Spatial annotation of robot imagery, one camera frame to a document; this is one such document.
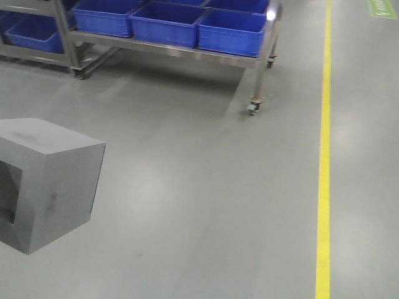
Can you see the blue bin on cart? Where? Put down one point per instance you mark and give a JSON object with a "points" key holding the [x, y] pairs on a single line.
{"points": [[232, 32], [110, 18], [167, 23]]}

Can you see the gray square foam base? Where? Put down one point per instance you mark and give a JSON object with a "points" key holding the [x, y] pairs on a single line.
{"points": [[49, 178]]}

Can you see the blue bin lower shelf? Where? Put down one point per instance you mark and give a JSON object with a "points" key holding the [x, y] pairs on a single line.
{"points": [[36, 32]]}

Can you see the steel wheeled cart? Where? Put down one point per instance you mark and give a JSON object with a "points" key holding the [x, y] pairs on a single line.
{"points": [[83, 50]]}

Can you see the blue bin on cart right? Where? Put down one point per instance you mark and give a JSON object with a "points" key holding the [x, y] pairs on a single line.
{"points": [[232, 32]]}

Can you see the blue bin on cart middle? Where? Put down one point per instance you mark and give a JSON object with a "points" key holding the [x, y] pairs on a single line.
{"points": [[167, 23]]}

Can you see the blue bin on cart left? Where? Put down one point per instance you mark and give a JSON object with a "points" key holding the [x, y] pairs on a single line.
{"points": [[110, 18]]}

